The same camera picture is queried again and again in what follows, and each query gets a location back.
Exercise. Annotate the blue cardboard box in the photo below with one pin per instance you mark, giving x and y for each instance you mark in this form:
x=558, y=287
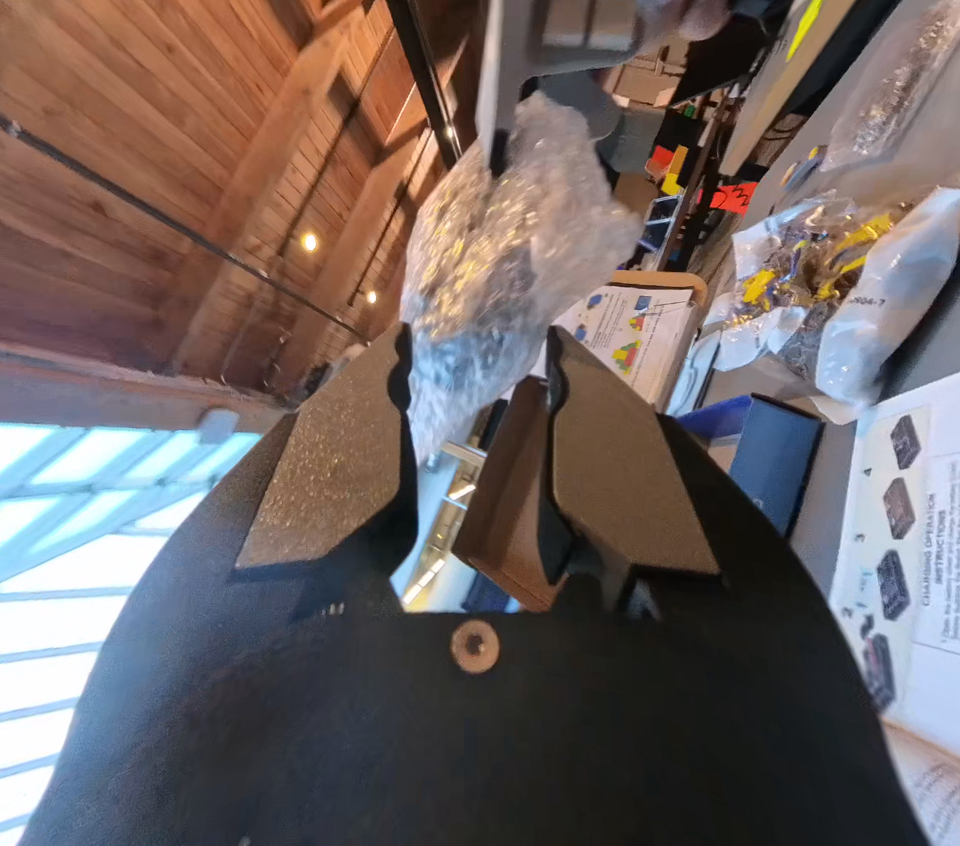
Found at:
x=776, y=463

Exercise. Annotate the orange grey scissors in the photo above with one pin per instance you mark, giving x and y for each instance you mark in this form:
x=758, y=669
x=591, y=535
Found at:
x=802, y=167

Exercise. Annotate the white printed poster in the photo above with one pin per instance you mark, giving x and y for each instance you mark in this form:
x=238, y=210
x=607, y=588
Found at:
x=637, y=336

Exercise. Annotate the grey desk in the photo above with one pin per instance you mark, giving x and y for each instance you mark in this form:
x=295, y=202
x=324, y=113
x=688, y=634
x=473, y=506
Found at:
x=825, y=538

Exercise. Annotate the grey side table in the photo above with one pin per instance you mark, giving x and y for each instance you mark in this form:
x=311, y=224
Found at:
x=765, y=95

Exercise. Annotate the clear bag dark wheels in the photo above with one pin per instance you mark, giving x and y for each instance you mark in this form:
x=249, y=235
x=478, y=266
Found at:
x=885, y=306

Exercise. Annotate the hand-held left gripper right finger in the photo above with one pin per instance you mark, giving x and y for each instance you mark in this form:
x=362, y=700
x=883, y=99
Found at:
x=630, y=486

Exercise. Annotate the yellow sticky note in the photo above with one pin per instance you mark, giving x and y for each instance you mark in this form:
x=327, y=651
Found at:
x=810, y=17

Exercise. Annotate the thin metal rod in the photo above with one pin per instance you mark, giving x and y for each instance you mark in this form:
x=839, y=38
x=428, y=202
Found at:
x=187, y=234

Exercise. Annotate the blue-cover instruction booklet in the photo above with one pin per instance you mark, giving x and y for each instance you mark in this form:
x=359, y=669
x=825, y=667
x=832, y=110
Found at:
x=915, y=561

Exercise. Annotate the black steel beam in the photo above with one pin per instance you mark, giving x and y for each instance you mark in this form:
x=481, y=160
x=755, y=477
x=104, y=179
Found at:
x=409, y=20

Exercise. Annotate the wooden poster board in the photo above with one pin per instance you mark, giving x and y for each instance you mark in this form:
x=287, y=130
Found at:
x=667, y=279

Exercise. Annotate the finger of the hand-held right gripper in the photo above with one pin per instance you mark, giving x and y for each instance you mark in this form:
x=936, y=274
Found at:
x=506, y=50

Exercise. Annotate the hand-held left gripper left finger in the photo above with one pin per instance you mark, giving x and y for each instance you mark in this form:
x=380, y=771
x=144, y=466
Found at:
x=330, y=478

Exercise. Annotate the clear bag grey tracks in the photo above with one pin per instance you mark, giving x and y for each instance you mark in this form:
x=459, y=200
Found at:
x=510, y=245

